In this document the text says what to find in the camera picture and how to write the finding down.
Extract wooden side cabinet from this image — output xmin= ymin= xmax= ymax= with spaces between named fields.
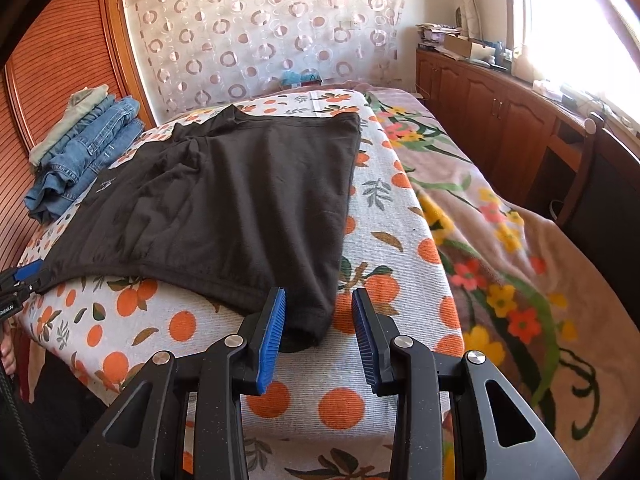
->
xmin=415 ymin=47 xmax=640 ymax=221

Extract stack of papers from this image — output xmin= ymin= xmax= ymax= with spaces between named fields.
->
xmin=417 ymin=22 xmax=463 ymax=53

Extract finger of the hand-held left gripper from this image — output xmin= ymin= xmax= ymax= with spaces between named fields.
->
xmin=0 ymin=259 xmax=48 ymax=287

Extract pink floral blanket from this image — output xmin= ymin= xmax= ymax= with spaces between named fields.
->
xmin=345 ymin=82 xmax=640 ymax=466

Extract wooden slatted wardrobe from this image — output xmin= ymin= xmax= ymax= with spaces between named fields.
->
xmin=0 ymin=0 xmax=157 ymax=271

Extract person's left hand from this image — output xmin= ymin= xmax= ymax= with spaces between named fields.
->
xmin=0 ymin=329 xmax=17 ymax=377

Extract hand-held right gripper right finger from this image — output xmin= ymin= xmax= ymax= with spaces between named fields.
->
xmin=351 ymin=287 xmax=583 ymax=480

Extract cardboard box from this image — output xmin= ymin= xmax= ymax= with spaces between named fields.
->
xmin=442 ymin=35 xmax=495 ymax=62

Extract person's dark clothing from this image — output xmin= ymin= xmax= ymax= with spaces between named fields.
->
xmin=0 ymin=350 xmax=108 ymax=480

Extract black pants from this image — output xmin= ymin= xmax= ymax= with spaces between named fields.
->
xmin=42 ymin=109 xmax=363 ymax=353

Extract small box with blue item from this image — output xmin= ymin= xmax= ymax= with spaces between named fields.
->
xmin=280 ymin=69 xmax=323 ymax=90

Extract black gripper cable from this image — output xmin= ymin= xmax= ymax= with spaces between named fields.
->
xmin=0 ymin=325 xmax=37 ymax=480

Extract dark wooden chair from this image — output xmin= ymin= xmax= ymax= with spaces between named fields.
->
xmin=552 ymin=112 xmax=640 ymax=301

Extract sheer circle pattern curtain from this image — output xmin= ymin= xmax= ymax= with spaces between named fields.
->
xmin=124 ymin=0 xmax=407 ymax=116

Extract cream window curtain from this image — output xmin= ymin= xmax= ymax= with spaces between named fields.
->
xmin=447 ymin=0 xmax=482 ymax=41

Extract light green folded pants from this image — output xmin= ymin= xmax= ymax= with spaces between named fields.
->
xmin=29 ymin=85 xmax=110 ymax=166

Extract orange fruit print cloth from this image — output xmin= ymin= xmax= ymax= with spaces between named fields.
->
xmin=20 ymin=89 xmax=466 ymax=480

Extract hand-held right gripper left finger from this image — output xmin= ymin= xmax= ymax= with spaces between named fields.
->
xmin=59 ymin=286 xmax=288 ymax=480

